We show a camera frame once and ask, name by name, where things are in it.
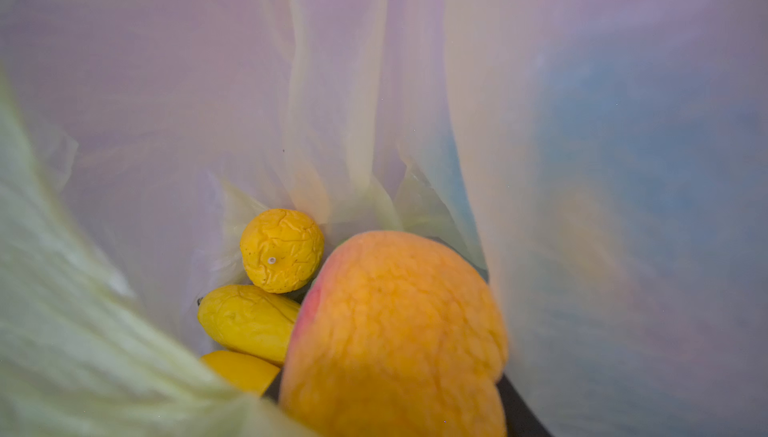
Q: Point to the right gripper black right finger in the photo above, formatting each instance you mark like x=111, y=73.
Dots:
x=520, y=420

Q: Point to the small yellow toy lemon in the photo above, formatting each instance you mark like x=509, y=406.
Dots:
x=281, y=250

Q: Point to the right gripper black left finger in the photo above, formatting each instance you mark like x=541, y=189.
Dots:
x=273, y=390

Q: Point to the yellow toy banana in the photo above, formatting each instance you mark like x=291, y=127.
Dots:
x=249, y=320

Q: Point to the yellow plastic bag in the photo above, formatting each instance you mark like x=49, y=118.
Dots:
x=603, y=163

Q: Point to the orange-yellow toy mango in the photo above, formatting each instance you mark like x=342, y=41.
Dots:
x=398, y=336

